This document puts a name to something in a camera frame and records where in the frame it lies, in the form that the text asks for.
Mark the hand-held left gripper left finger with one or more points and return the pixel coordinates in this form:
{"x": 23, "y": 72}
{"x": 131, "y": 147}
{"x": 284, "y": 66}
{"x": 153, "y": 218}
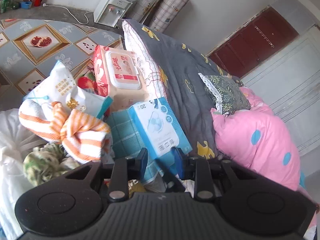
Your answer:
{"x": 143, "y": 163}

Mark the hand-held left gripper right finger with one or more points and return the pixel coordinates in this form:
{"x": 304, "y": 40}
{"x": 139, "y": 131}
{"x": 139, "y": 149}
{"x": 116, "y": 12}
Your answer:
{"x": 179, "y": 165}

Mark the teal checked towel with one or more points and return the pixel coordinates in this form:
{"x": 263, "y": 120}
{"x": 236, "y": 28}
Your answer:
{"x": 125, "y": 135}

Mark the blue white mask box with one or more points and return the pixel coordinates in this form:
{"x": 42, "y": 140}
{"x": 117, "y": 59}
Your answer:
{"x": 155, "y": 125}

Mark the green white knotted cloth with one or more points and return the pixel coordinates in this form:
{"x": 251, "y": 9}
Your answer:
{"x": 42, "y": 165}

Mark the orange striped towel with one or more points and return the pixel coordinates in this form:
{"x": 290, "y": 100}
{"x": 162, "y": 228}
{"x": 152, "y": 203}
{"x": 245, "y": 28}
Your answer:
{"x": 82, "y": 135}

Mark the pink polka dot pillow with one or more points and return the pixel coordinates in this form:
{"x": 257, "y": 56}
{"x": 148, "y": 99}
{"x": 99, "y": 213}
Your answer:
{"x": 250, "y": 152}

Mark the green floral lace pillow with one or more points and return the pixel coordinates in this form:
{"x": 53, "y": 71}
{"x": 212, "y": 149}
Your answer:
{"x": 225, "y": 92}

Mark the grey quilt yellow print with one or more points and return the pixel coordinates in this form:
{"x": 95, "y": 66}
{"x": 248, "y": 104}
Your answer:
{"x": 180, "y": 67}

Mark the pink wet wipes pack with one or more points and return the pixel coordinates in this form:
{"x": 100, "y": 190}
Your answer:
{"x": 120, "y": 67}

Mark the white packet yellow print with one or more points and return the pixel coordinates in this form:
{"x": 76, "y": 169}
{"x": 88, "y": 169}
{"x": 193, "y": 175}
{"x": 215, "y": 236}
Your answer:
{"x": 62, "y": 82}

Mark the white plastic bag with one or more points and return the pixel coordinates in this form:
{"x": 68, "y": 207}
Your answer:
{"x": 12, "y": 180}

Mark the white panelled door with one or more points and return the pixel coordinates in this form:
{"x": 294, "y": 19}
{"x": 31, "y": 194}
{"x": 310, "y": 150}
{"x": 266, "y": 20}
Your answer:
{"x": 287, "y": 80}

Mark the red-brown wooden door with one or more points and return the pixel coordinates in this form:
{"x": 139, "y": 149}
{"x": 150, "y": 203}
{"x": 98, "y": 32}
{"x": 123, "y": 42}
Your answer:
{"x": 250, "y": 45}

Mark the white hook rack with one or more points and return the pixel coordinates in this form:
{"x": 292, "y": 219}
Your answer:
{"x": 263, "y": 36}

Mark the checked patterned roll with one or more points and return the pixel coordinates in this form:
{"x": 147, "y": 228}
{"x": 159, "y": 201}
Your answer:
{"x": 172, "y": 7}

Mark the fruit printed tablecloth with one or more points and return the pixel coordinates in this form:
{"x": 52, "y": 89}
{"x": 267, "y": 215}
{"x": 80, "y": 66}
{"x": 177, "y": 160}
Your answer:
{"x": 25, "y": 55}

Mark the floral patterned roll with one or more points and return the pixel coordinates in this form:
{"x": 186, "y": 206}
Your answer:
{"x": 150, "y": 2}

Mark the white water dispenser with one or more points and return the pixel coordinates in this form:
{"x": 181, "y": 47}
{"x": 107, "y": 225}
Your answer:
{"x": 110, "y": 5}

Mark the green bottles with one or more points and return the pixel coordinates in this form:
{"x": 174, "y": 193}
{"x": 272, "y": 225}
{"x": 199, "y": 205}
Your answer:
{"x": 7, "y": 2}

